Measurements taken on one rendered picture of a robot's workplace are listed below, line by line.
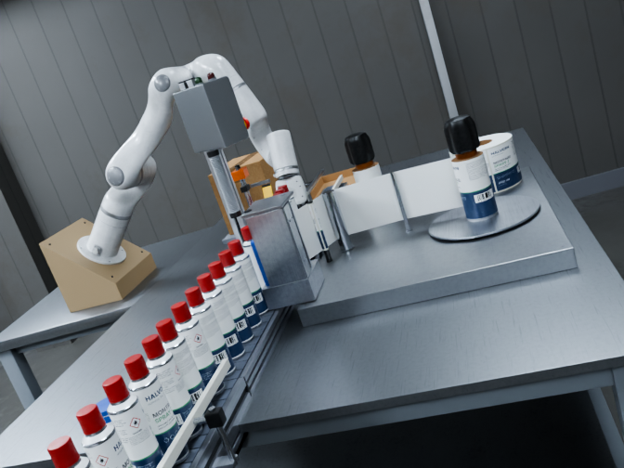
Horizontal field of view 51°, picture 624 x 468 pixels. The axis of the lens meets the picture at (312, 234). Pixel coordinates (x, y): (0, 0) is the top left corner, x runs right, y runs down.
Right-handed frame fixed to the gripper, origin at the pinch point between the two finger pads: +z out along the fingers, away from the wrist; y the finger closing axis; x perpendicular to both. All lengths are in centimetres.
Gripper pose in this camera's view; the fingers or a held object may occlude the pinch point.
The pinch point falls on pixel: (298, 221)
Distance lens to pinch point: 224.6
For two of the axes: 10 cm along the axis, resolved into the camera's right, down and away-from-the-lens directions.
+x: 2.8, 0.1, 9.6
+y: 9.3, -2.4, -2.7
